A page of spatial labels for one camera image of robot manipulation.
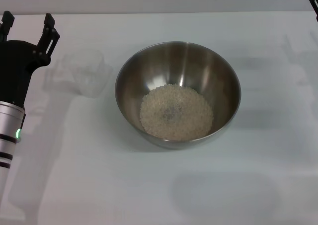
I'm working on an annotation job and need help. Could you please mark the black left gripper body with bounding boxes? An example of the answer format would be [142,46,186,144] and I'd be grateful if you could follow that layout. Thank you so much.
[0,39,52,109]

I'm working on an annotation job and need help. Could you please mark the clear plastic measuring cup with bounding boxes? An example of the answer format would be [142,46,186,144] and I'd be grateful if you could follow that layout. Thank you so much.
[44,49,113,99]

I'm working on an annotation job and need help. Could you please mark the stainless steel mixing bowl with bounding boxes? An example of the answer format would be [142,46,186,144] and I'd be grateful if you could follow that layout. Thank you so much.
[114,41,242,150]

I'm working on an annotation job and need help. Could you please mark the white rice grains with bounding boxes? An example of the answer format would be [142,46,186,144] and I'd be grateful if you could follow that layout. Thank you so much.
[139,83,215,142]

